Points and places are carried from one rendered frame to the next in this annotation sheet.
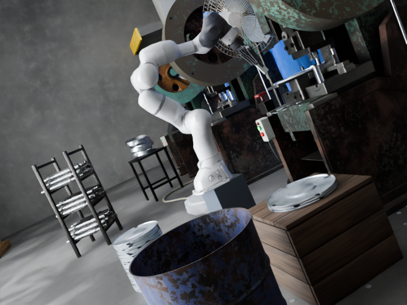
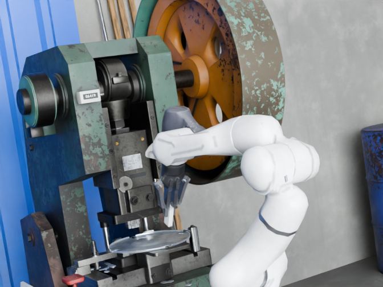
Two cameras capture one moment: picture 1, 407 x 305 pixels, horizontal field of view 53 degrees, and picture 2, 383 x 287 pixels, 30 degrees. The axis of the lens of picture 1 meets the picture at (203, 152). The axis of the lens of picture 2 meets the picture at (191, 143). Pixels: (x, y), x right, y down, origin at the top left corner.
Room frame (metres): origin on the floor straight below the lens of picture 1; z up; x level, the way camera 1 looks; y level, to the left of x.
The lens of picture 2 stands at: (2.67, 1.77, 1.30)
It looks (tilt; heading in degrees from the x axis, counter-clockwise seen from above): 5 degrees down; 254
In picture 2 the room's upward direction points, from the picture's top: 9 degrees counter-clockwise
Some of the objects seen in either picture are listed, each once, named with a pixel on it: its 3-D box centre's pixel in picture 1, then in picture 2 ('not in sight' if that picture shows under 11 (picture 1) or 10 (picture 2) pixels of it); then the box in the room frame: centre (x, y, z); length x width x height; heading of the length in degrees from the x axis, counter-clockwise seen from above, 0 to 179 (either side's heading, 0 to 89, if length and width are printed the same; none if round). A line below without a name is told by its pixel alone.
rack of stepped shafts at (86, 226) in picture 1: (79, 200); not in sight; (3.89, 1.28, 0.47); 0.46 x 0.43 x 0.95; 83
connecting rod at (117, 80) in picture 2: not in sight; (113, 105); (2.20, -0.76, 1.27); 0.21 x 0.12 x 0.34; 103
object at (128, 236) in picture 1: (135, 233); not in sight; (2.36, 0.57, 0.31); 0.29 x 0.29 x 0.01
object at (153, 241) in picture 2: (298, 74); (149, 241); (2.17, -0.64, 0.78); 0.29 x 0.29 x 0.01
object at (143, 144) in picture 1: (151, 164); not in sight; (4.98, 0.66, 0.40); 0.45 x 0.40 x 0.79; 25
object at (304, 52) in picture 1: (313, 51); (130, 216); (2.20, -0.76, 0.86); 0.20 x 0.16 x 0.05; 13
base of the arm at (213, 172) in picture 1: (208, 172); not in sight; (2.02, 0.02, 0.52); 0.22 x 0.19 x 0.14; 114
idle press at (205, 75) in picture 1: (251, 77); not in sight; (3.96, -0.73, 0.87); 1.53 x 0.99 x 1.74; 101
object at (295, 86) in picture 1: (295, 88); (158, 261); (2.16, -0.59, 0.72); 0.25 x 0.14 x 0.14; 103
